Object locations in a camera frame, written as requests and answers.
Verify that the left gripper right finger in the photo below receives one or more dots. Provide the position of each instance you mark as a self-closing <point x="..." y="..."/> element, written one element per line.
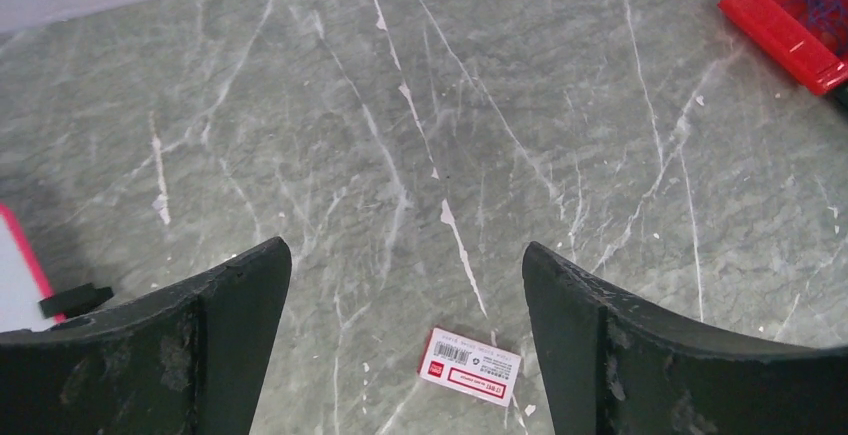
<point x="615" y="363"/>

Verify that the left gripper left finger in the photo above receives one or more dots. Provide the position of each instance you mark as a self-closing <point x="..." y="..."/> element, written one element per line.
<point x="189" y="358"/>

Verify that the small red white box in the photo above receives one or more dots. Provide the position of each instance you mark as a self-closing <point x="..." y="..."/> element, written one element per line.
<point x="469" y="367"/>

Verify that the white board pink rim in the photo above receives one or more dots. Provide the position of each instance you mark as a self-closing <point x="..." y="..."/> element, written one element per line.
<point x="23" y="283"/>

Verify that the black plastic bin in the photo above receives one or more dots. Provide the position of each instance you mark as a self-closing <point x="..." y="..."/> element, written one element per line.
<point x="840" y="96"/>

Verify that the red plastic bin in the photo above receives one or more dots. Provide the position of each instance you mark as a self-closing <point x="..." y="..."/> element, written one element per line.
<point x="808" y="38"/>

